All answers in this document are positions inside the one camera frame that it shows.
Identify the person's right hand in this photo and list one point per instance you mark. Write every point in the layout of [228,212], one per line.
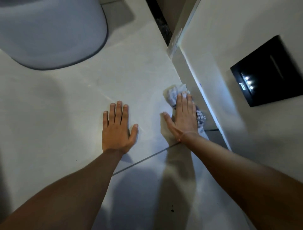
[185,123]

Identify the person's left hand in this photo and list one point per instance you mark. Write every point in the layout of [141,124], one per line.
[116,134]

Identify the person's right middle finger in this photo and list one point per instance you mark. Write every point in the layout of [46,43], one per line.
[184,104]

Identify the person's left thumb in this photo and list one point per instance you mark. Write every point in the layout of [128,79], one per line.
[133,134]

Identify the person's left little finger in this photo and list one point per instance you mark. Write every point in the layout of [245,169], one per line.
[105,119]

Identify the person's right thumb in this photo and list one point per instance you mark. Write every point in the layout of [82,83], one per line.
[169,123]

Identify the person's left middle finger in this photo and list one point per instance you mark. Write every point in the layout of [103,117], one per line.
[118,112]

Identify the white patterned cleaning cloth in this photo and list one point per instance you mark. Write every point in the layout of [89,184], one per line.
[172,96]

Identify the person's right forearm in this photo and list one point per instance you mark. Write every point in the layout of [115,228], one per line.
[239,180]

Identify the person's left forearm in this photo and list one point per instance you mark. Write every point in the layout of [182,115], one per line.
[68,189]

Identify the dark stone door threshold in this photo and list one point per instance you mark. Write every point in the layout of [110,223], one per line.
[161,20]

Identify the white door frame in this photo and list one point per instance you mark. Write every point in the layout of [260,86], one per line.
[187,56]

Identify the black wall panel with lights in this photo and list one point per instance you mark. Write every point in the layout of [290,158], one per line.
[266,72]

